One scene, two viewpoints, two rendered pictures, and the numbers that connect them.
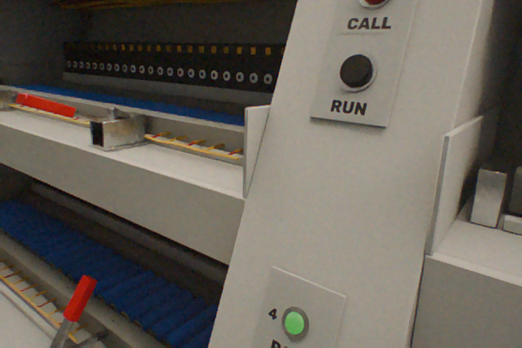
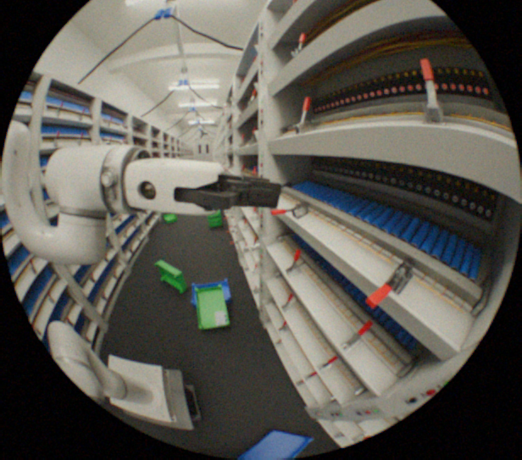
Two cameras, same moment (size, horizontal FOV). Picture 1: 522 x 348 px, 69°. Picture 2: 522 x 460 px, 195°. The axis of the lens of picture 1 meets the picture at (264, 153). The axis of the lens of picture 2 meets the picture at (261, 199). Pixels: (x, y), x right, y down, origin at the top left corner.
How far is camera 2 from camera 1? 0.29 m
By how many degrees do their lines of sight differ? 41
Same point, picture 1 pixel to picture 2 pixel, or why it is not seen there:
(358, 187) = not seen: outside the picture
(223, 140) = (457, 290)
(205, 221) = (440, 348)
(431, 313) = not seen: outside the picture
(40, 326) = (340, 316)
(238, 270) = (441, 369)
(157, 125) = (419, 265)
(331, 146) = not seen: outside the picture
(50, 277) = (339, 292)
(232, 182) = (458, 333)
